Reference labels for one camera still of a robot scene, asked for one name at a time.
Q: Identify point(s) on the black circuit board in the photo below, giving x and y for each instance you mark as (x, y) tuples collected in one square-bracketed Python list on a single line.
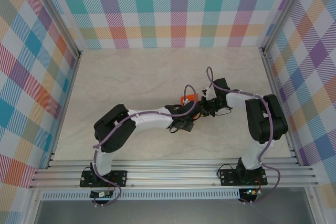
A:
[(101, 194)]

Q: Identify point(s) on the aluminium mounting rail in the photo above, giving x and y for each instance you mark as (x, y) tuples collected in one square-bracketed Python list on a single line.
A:
[(170, 174)]

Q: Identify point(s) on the circuit board with green light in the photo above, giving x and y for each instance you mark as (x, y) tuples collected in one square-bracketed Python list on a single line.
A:
[(250, 192)]

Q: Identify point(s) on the orange paper sheet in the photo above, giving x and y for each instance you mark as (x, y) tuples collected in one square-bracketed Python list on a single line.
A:
[(189, 97)]

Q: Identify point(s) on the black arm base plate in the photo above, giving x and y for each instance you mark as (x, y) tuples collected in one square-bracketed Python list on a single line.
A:
[(120, 178), (225, 176)]

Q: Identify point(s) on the aluminium side rail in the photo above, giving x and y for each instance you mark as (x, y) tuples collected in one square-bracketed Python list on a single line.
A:
[(281, 77), (63, 111)]

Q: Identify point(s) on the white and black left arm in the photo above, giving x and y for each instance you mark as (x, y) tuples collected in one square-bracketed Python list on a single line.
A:
[(152, 120)]

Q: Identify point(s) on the aluminium corner post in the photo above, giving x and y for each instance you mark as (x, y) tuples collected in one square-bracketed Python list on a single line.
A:
[(286, 11), (55, 14)]

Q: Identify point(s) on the grey metal panel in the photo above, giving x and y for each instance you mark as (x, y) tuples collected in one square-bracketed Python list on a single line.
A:
[(170, 212)]

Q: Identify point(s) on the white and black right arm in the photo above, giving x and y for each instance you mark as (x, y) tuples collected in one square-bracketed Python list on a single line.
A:
[(236, 99)]

